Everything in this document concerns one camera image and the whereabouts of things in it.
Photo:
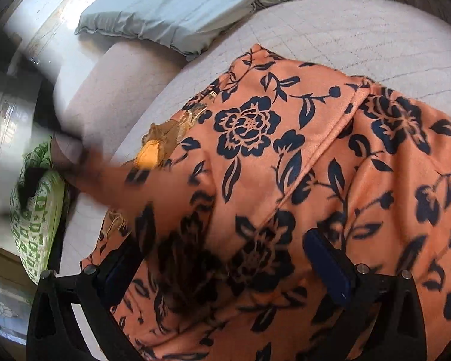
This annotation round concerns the green printed pillow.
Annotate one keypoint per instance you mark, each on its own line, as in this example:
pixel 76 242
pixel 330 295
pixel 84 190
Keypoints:
pixel 41 214

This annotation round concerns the light blue pillow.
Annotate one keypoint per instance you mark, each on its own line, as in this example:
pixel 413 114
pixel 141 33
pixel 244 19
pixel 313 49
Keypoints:
pixel 173 7

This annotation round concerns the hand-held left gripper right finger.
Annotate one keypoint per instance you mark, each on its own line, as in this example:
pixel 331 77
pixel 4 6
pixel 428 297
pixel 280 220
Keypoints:
pixel 329 267

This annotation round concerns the pink bolster with brown end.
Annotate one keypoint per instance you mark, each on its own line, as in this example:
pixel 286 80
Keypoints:
pixel 109 94

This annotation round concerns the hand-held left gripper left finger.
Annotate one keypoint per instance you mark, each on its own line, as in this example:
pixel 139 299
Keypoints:
pixel 114 275

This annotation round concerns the orange floral garment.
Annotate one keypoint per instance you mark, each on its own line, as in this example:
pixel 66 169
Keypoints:
pixel 285 150

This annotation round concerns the quilted pinkish bed sheet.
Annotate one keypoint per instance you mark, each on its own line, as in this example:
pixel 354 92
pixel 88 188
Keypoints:
pixel 323 30

